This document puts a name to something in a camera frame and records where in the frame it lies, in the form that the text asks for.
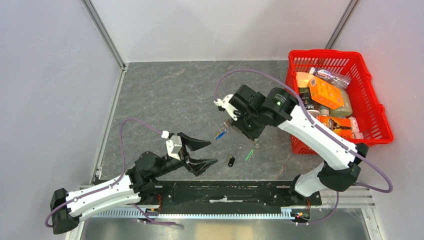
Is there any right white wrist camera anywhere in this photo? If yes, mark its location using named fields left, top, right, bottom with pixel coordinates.
left=213, top=94, right=241, bottom=121

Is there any green capped key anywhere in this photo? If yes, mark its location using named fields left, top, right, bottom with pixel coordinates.
left=245, top=149, right=254, bottom=162

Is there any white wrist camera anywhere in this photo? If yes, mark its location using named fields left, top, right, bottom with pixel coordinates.
left=165, top=135, right=183, bottom=161
left=213, top=94, right=241, bottom=121

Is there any dark green bottle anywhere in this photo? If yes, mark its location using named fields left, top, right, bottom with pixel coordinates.
left=298, top=87, right=320, bottom=118

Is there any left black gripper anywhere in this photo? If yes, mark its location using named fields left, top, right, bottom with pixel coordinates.
left=154, top=132, right=219, bottom=178

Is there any orange razor package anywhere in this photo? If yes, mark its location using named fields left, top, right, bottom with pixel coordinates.
left=316, top=115, right=353, bottom=140

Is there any yellow sponge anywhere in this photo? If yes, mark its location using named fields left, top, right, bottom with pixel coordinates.
left=295, top=72, right=315, bottom=88

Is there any black capped key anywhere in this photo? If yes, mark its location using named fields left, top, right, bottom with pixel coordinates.
left=227, top=156, right=236, bottom=168

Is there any red plastic basket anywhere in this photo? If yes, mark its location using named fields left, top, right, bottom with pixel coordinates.
left=285, top=49, right=394, bottom=147

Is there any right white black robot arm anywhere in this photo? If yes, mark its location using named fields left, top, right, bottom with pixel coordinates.
left=215, top=84, right=368, bottom=205

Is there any blue capped key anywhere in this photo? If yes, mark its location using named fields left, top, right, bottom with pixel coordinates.
left=214, top=129, right=227, bottom=140

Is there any black mounting base plate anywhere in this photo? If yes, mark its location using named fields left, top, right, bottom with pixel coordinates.
left=138, top=180, right=322, bottom=215

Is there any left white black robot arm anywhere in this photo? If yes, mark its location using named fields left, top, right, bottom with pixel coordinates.
left=45, top=132, right=218, bottom=235

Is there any leopard print wrist strap keyring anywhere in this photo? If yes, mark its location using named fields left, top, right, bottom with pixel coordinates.
left=223, top=118, right=260, bottom=149

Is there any clear plastic bottle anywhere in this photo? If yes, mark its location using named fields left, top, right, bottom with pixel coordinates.
left=308, top=67, right=352, bottom=90

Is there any beige soap pouch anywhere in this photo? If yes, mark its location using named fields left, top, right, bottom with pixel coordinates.
left=329, top=89, right=353, bottom=118

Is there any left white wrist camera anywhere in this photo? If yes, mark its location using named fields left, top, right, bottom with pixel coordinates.
left=165, top=135, right=183, bottom=161

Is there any orange carton box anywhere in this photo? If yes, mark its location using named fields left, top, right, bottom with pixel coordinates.
left=308, top=76, right=344, bottom=110

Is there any pink white packet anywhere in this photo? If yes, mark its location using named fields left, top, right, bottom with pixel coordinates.
left=348, top=116, right=364, bottom=140

